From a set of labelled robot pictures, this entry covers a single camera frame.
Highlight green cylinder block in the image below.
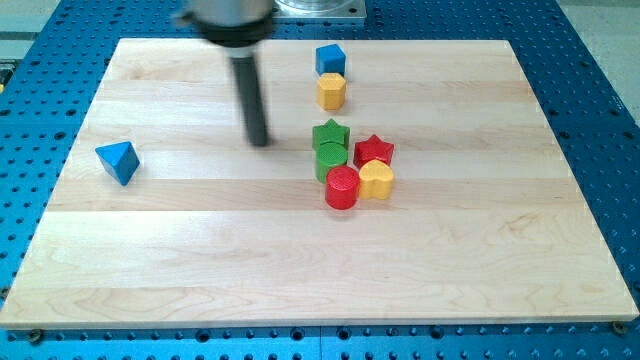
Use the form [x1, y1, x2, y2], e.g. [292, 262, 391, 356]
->
[315, 143, 348, 183]

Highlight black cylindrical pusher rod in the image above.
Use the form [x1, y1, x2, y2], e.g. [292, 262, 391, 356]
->
[231, 54, 269, 147]

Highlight yellow hexagon block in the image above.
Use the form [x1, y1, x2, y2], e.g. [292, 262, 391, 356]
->
[317, 73, 347, 111]

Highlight blue cube block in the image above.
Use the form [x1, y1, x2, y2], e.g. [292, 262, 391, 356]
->
[315, 44, 346, 76]

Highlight green star block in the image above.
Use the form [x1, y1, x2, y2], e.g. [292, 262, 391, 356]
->
[312, 118, 350, 150]

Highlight light wooden board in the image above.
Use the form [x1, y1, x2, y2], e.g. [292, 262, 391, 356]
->
[1, 38, 638, 329]

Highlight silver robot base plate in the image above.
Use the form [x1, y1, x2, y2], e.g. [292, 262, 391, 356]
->
[272, 0, 367, 21]

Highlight blue triangle block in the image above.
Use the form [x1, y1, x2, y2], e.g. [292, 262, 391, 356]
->
[95, 141, 140, 186]

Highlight red star block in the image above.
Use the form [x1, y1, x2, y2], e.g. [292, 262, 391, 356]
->
[353, 134, 395, 169]

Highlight red cylinder block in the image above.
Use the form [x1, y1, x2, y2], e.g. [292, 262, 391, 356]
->
[325, 165, 360, 210]

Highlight yellow heart block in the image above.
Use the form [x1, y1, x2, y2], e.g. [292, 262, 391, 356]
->
[359, 160, 395, 200]

